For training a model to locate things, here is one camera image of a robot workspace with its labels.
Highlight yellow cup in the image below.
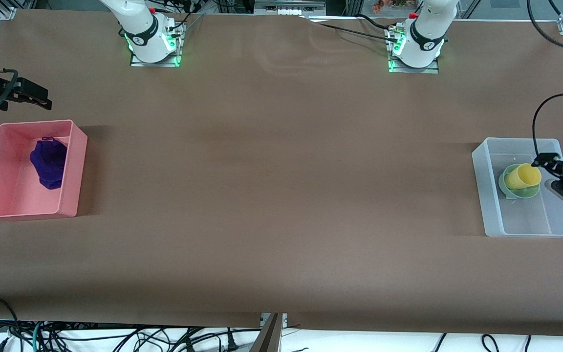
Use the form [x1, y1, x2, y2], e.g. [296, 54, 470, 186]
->
[504, 163, 542, 191]

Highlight green bowl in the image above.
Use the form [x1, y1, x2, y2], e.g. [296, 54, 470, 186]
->
[498, 164, 541, 199]

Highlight purple cloth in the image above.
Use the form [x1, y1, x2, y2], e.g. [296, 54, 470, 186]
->
[30, 137, 68, 190]

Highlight translucent plastic bin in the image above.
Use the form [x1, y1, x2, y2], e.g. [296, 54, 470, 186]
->
[472, 137, 563, 238]

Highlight pink plastic bin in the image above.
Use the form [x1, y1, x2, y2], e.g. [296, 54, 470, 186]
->
[0, 119, 88, 220]

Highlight orange background items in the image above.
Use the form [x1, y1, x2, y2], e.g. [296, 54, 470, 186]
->
[372, 0, 409, 13]

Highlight white background device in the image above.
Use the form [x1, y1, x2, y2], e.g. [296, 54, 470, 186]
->
[254, 0, 327, 16]

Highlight metal table leg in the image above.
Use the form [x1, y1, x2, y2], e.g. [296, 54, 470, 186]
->
[250, 313, 288, 352]

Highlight black right base cable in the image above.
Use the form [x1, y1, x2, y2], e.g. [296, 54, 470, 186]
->
[167, 11, 205, 35]

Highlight short black base cable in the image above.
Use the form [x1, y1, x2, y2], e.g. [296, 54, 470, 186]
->
[354, 13, 402, 33]

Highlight long black base cable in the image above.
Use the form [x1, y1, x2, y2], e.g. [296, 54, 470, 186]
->
[299, 15, 402, 44]

